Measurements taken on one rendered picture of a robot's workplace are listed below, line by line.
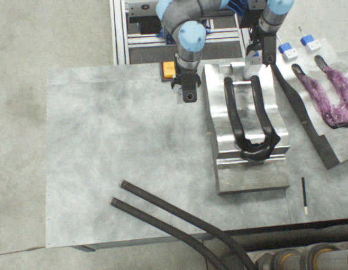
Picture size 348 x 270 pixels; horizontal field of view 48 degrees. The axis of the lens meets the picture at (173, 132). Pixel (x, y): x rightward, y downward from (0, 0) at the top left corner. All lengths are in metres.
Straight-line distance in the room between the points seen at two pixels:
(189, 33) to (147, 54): 1.25
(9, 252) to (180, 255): 0.92
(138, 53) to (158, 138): 0.95
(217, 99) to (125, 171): 0.44
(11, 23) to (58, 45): 0.36
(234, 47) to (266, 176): 1.15
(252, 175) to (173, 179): 0.29
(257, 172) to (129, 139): 0.50
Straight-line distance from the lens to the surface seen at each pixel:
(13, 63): 2.70
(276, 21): 1.33
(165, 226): 1.38
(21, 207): 2.37
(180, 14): 1.18
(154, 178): 1.47
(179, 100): 1.43
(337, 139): 1.55
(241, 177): 1.45
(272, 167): 1.49
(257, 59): 1.55
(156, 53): 2.36
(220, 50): 2.41
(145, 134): 1.52
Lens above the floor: 2.23
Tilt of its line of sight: 70 degrees down
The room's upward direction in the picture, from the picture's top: 9 degrees clockwise
